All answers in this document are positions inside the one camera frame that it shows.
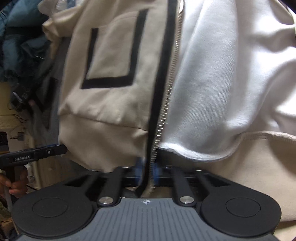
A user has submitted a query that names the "beige zip hoodie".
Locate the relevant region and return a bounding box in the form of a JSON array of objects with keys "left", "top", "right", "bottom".
[{"left": 38, "top": 1, "right": 295, "bottom": 240}]

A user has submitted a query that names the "person's left hand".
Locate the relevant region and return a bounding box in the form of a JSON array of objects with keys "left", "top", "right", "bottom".
[{"left": 1, "top": 166, "right": 29, "bottom": 198}]

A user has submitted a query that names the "blue quilted duvet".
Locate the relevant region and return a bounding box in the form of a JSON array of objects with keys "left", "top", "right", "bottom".
[{"left": 0, "top": 0, "right": 77, "bottom": 79}]

